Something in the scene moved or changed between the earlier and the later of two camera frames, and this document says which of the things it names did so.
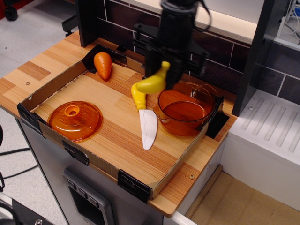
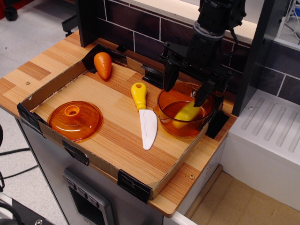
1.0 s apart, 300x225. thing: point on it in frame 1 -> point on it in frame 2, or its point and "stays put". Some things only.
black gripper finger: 153,62 -> 171,75
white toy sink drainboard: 262,150 stays put
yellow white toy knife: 148,118 stays put
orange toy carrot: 103,63 stays put
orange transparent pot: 183,109 stays put
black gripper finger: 176,70 -> 204,93
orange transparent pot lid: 80,120 stays put
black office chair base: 11,12 stays put
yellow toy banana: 156,84 -> 185,115
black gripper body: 173,39 -> 200,58
